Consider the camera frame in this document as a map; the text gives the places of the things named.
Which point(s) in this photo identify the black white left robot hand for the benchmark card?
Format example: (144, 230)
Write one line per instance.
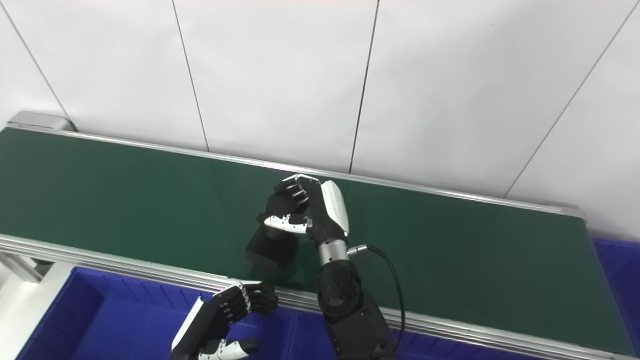
(215, 315)

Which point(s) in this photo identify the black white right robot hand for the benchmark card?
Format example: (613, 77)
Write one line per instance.
(327, 210)

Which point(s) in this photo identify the black cylinder block part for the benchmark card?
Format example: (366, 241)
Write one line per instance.
(272, 250)

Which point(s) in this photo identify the blue plastic bin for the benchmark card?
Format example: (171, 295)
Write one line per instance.
(620, 280)
(110, 325)
(310, 340)

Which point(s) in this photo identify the aluminium conveyor support leg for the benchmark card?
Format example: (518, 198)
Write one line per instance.
(17, 267)

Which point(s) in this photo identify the grey conveyor end housing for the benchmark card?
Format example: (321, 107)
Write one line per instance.
(37, 120)

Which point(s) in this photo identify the green conveyor belt aluminium frame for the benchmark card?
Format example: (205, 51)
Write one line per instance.
(125, 195)

